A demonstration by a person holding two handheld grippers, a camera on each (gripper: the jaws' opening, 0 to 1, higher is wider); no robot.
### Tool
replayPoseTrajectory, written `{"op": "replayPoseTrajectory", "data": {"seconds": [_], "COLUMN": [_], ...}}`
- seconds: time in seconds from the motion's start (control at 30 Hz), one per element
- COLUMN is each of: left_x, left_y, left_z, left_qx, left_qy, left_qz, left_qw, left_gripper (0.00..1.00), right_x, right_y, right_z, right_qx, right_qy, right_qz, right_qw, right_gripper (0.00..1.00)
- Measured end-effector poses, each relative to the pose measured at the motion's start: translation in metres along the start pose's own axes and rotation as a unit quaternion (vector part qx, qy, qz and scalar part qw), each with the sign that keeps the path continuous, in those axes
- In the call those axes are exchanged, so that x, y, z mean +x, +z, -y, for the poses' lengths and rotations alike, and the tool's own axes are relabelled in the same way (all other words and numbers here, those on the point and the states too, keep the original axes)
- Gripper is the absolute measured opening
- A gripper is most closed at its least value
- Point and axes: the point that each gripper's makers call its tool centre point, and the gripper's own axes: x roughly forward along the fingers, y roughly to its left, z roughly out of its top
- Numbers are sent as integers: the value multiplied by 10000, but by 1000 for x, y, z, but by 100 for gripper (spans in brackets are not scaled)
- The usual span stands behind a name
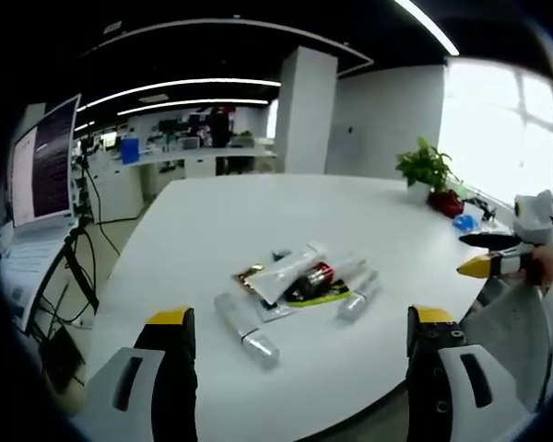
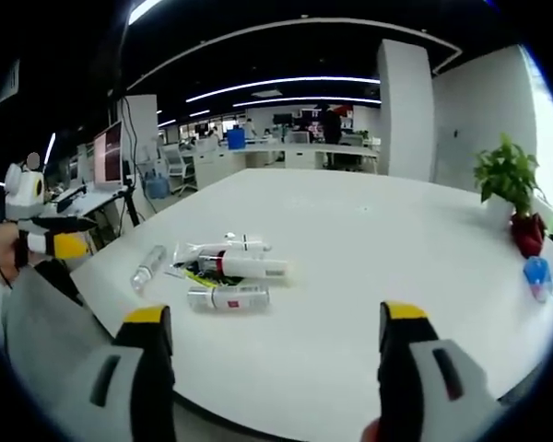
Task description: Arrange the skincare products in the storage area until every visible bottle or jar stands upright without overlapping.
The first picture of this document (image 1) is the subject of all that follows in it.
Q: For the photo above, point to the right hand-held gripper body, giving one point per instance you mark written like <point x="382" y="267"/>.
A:
<point x="534" y="216"/>

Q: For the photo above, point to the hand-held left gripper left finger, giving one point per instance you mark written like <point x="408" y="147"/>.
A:
<point x="163" y="373"/>

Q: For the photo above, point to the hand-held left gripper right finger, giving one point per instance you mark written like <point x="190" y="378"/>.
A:
<point x="431" y="368"/>

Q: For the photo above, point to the clear silver skincare bottle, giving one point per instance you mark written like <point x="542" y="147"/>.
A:
<point x="244" y="324"/>

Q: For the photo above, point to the clear slim skincare bottle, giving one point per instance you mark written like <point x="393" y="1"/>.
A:
<point x="357" y="299"/>

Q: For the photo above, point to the silver skincare sachet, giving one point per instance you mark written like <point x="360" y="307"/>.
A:
<point x="274" y="311"/>

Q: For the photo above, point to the gold skincare sachet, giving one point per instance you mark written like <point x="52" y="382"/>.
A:
<point x="246" y="275"/>

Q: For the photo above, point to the green black skincare sachet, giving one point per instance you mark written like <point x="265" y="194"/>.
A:
<point x="325" y="294"/>

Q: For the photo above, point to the small white skincare tube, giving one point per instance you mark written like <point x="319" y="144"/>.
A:
<point x="348" y="263"/>

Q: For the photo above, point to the red black skincare bottle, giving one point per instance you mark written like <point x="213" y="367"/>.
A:
<point x="312" y="278"/>

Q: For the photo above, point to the large white skincare tube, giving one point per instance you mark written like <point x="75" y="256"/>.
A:
<point x="283" y="274"/>

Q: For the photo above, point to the person's right hand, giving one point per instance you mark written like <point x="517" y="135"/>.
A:
<point x="546" y="264"/>

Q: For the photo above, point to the blue plastic wrapper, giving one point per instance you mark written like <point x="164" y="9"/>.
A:
<point x="465" y="222"/>

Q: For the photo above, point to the small dark desk object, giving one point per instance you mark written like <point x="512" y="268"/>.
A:
<point x="486" y="207"/>

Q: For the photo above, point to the green potted plant red pot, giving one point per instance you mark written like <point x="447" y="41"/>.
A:
<point x="431" y="172"/>

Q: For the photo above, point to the black tripod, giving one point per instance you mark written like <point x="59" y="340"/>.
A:
<point x="80" y="239"/>

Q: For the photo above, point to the white office workbench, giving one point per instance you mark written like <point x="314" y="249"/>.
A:
<point x="189" y="159"/>

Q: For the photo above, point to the long ceiling light strip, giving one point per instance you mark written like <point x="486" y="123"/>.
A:
<point x="428" y="25"/>
<point x="175" y="87"/>
<point x="193" y="105"/>

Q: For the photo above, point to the blue box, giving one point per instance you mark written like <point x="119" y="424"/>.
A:
<point x="129" y="151"/>

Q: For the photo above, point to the open laptop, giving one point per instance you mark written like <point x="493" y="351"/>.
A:
<point x="43" y="170"/>

